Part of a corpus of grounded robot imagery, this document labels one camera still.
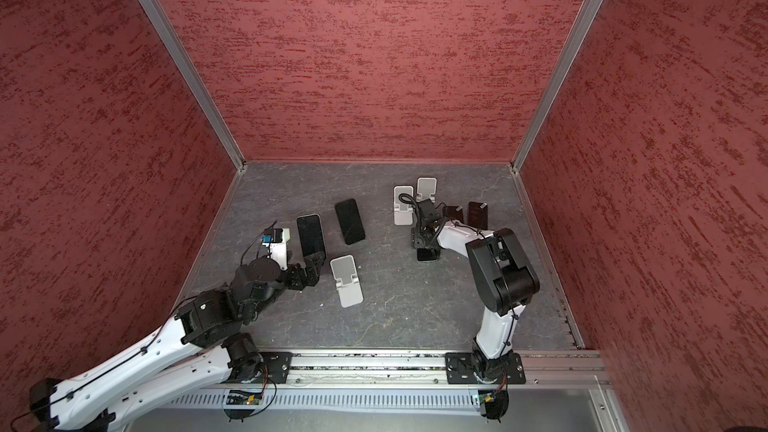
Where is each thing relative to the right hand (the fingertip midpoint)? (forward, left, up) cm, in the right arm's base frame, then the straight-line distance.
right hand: (423, 245), depth 98 cm
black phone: (-3, +34, +14) cm, 37 cm away
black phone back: (+4, +24, +9) cm, 26 cm away
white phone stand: (-14, +24, +6) cm, 29 cm away
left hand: (-14, +32, +20) cm, 40 cm away
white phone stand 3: (+18, -2, +8) cm, 20 cm away
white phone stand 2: (+11, +6, +4) cm, 13 cm away
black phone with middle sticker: (+14, -13, -2) cm, 19 cm away
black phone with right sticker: (+11, -21, +1) cm, 23 cm away
